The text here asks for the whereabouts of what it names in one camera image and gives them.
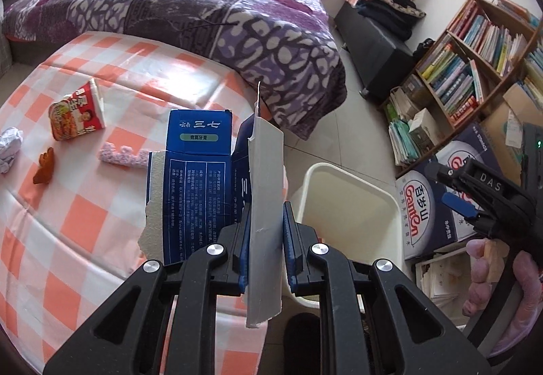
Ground bed with purple quilt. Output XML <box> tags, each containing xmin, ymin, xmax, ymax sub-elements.
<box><xmin>2</xmin><ymin>0</ymin><xmax>349</xmax><ymax>142</ymax></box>

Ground row of books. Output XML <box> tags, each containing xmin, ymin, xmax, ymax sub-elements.
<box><xmin>418</xmin><ymin>44</ymin><xmax>484</xmax><ymax>125</ymax></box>
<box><xmin>450</xmin><ymin>0</ymin><xmax>527</xmax><ymax>76</ymax></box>

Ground pink fluffy cloth strip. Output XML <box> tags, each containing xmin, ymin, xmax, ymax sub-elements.
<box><xmin>98</xmin><ymin>142</ymin><xmax>151</xmax><ymax>170</ymax></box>

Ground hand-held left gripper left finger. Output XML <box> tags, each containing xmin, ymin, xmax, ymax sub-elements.
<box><xmin>42</xmin><ymin>216</ymin><xmax>255</xmax><ymax>375</ymax></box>

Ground crumpled white paper ball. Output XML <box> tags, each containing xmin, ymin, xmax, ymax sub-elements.
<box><xmin>0</xmin><ymin>127</ymin><xmax>24</xmax><ymax>175</ymax></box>

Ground pile of folded clothes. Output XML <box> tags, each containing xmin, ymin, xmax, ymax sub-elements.
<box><xmin>356</xmin><ymin>0</ymin><xmax>427</xmax><ymax>40</ymax></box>

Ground black bench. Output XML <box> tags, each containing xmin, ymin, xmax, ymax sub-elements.
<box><xmin>334</xmin><ymin>2</ymin><xmax>414</xmax><ymax>98</ymax></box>

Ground small stack of books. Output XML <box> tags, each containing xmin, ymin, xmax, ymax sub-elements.
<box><xmin>496</xmin><ymin>0</ymin><xmax>543</xmax><ymax>28</ymax></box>

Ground orange white checkered tablecloth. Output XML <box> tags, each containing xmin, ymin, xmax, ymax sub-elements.
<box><xmin>0</xmin><ymin>31</ymin><xmax>298</xmax><ymax>375</ymax></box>

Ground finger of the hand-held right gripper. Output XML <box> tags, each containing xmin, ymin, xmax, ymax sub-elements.
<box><xmin>440</xmin><ymin>192</ymin><xmax>482</xmax><ymax>225</ymax></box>
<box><xmin>428</xmin><ymin>163</ymin><xmax>469</xmax><ymax>191</ymax></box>

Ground red instant noodle cup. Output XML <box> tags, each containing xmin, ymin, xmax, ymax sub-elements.
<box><xmin>49</xmin><ymin>78</ymin><xmax>107</xmax><ymax>142</ymax></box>

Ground torn blue toothpaste box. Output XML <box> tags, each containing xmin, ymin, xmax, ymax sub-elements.
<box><xmin>140</xmin><ymin>80</ymin><xmax>289</xmax><ymax>329</ymax></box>

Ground brown cardboard box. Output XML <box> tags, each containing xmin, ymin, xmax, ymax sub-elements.
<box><xmin>479</xmin><ymin>82</ymin><xmax>543</xmax><ymax>172</ymax></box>

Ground wooden bookshelf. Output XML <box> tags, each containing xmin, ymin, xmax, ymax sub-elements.
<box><xmin>379</xmin><ymin>0</ymin><xmax>543</xmax><ymax>138</ymax></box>

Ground person's right hand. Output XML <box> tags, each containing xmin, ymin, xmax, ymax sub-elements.
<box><xmin>462</xmin><ymin>238</ymin><xmax>543</xmax><ymax>359</ymax></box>

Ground blue white water carton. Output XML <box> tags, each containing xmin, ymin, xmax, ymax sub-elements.
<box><xmin>394</xmin><ymin>169</ymin><xmax>480</xmax><ymax>261</ymax></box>
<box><xmin>437</xmin><ymin>123</ymin><xmax>499</xmax><ymax>193</ymax></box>

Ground stack of white booklets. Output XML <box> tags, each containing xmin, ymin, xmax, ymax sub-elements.
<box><xmin>413</xmin><ymin>248</ymin><xmax>471</xmax><ymax>325</ymax></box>

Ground stack of green folders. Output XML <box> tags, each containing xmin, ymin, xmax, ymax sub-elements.
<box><xmin>388</xmin><ymin>118</ymin><xmax>420</xmax><ymax>166</ymax></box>

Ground white plastic bin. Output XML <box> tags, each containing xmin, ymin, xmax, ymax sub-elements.
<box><xmin>283</xmin><ymin>162</ymin><xmax>405</xmax><ymax>310</ymax></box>

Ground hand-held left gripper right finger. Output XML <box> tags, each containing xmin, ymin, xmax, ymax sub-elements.
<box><xmin>282</xmin><ymin>201</ymin><xmax>493</xmax><ymax>375</ymax></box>

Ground black bag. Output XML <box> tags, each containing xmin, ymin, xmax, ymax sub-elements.
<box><xmin>413</xmin><ymin>38</ymin><xmax>435</xmax><ymax>62</ymax></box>

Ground white cardboard box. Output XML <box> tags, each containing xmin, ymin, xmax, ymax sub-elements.
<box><xmin>407</xmin><ymin>108</ymin><xmax>444</xmax><ymax>147</ymax></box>

